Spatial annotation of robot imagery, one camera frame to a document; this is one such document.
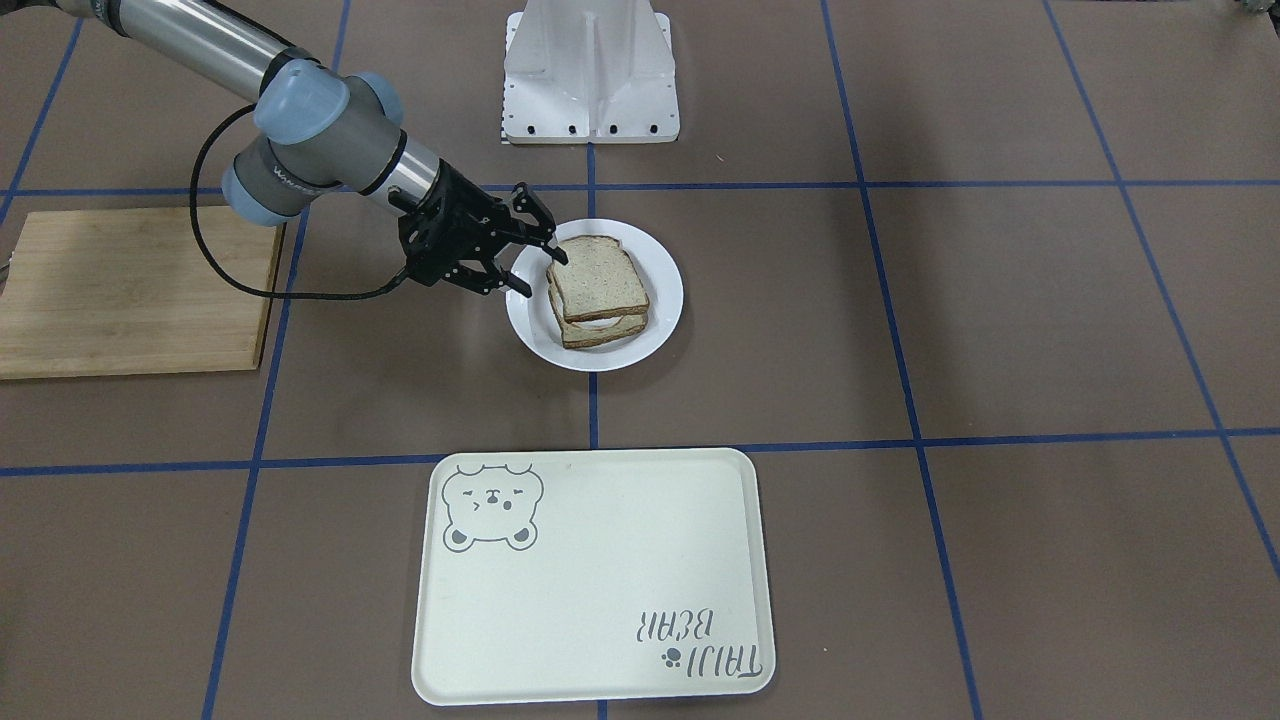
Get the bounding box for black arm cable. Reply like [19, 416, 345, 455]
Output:
[189, 104, 413, 301]

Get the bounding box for bread slice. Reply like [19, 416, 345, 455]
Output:
[547, 234, 650, 323]
[548, 286, 648, 350]

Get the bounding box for bread slice under egg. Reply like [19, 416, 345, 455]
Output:
[548, 286, 648, 350]

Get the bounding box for wooden cutting board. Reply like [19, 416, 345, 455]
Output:
[1, 208, 269, 380]

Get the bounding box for cream bear serving tray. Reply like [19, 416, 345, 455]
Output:
[410, 448, 777, 706]

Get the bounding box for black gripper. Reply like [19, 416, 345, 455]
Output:
[388, 161, 570, 299]

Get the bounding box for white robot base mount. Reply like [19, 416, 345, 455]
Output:
[500, 1, 681, 145]

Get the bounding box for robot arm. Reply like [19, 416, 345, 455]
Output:
[52, 1, 568, 299]

